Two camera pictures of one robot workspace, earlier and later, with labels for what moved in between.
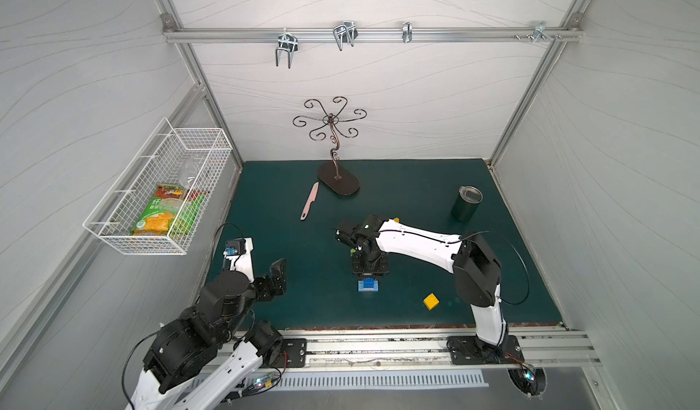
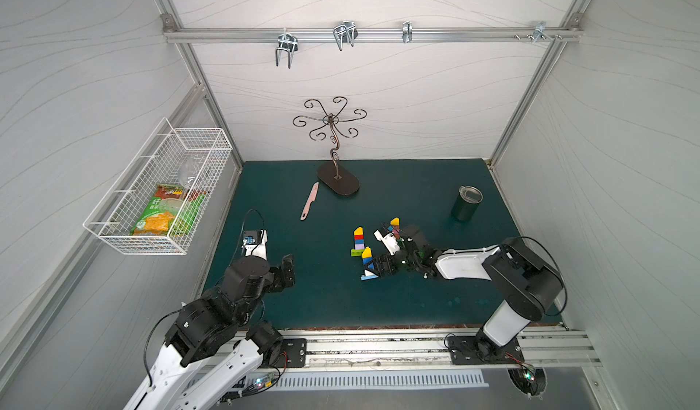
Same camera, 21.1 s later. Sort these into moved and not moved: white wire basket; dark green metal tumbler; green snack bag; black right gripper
Moved: black right gripper
Not moved: green snack bag; white wire basket; dark green metal tumbler
